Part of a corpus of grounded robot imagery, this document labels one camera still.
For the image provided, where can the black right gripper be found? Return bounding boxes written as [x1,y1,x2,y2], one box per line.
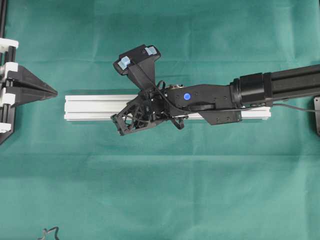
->
[111,83,242,136]

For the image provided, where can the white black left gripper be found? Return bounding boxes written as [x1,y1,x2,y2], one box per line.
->
[0,37,58,144]

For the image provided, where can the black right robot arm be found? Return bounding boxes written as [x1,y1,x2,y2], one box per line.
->
[111,64,320,136]

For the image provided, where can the black camera cable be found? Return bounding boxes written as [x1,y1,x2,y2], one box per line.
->
[129,62,316,131]

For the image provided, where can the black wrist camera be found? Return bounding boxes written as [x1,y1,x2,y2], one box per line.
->
[113,44,161,91]

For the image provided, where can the aluminium extrusion rail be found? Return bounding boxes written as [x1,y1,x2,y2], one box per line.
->
[64,94,272,121]

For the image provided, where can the black frame bar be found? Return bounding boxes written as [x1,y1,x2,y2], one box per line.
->
[0,0,8,38]

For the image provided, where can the black cable bottom edge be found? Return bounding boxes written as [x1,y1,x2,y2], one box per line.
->
[36,226,61,240]

